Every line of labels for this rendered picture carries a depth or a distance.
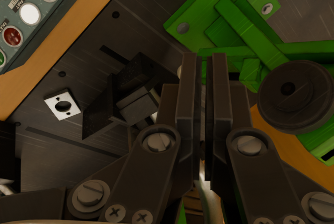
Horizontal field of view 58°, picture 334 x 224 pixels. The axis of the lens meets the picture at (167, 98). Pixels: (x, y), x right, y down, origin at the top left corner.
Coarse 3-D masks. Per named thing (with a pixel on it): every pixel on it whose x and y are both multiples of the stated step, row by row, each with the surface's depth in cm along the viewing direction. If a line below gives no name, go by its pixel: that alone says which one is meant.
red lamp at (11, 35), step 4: (8, 28) 34; (12, 28) 34; (4, 32) 34; (8, 32) 34; (12, 32) 34; (16, 32) 34; (4, 36) 34; (8, 36) 34; (12, 36) 34; (16, 36) 34; (20, 36) 34; (8, 40) 34; (12, 40) 34; (16, 40) 34; (12, 44) 34; (16, 44) 34
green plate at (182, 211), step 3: (183, 204) 45; (183, 207) 45; (183, 210) 45; (180, 213) 44; (183, 213) 44; (180, 216) 44; (183, 216) 44; (180, 219) 43; (183, 219) 44; (180, 222) 43; (183, 222) 43
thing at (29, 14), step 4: (28, 4) 33; (24, 8) 33; (28, 8) 33; (32, 8) 33; (24, 12) 33; (28, 12) 33; (32, 12) 33; (36, 12) 33; (24, 16) 33; (28, 16) 33; (32, 16) 33; (36, 16) 33; (24, 20) 33; (28, 20) 33; (32, 20) 33; (36, 20) 33
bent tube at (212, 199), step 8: (152, 88) 45; (152, 120) 47; (200, 160) 48; (200, 168) 48; (200, 176) 48; (200, 184) 48; (208, 184) 48; (200, 192) 48; (208, 192) 47; (200, 200) 48; (208, 200) 47; (216, 200) 47; (208, 208) 46; (216, 208) 46; (208, 216) 46; (216, 216) 45
